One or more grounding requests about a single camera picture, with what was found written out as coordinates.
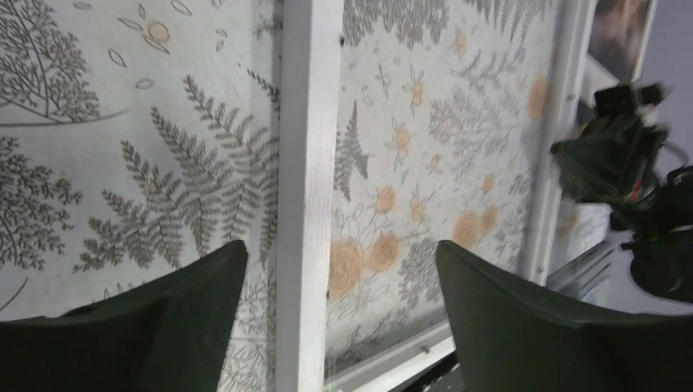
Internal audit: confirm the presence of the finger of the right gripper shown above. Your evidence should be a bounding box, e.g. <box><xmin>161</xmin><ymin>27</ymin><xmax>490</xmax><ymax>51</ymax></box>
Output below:
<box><xmin>594</xmin><ymin>83</ymin><xmax>668</xmax><ymax>117</ymax></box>
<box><xmin>549</xmin><ymin>141</ymin><xmax>589</xmax><ymax>201</ymax></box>

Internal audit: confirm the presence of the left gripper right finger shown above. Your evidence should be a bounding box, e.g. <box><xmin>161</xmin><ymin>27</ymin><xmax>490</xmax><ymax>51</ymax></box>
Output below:
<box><xmin>436</xmin><ymin>240</ymin><xmax>692</xmax><ymax>392</ymax></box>

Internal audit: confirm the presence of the floral tablecloth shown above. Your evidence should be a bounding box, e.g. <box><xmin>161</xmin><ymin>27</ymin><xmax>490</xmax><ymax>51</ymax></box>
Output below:
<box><xmin>0</xmin><ymin>0</ymin><xmax>613</xmax><ymax>392</ymax></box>

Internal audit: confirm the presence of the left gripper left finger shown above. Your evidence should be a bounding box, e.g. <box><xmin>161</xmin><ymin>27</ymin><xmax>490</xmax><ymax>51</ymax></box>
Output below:
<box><xmin>1</xmin><ymin>240</ymin><xmax>248</xmax><ymax>391</ymax></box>

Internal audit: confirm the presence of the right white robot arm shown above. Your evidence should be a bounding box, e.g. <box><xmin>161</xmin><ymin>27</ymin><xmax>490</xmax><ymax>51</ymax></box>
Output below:
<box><xmin>550</xmin><ymin>83</ymin><xmax>692</xmax><ymax>303</ymax></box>

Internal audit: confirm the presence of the white-bordered sunset photo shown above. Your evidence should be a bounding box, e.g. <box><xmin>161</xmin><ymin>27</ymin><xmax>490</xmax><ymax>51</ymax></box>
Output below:
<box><xmin>588</xmin><ymin>0</ymin><xmax>657</xmax><ymax>82</ymax></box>

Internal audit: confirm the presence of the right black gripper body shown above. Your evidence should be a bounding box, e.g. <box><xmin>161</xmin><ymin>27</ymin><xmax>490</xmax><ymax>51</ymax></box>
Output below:
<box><xmin>574</xmin><ymin>116</ymin><xmax>670</xmax><ymax>228</ymax></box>

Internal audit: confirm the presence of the white picture frame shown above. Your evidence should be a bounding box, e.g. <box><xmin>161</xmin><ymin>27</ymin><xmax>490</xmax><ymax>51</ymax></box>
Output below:
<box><xmin>275</xmin><ymin>1</ymin><xmax>597</xmax><ymax>391</ymax></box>

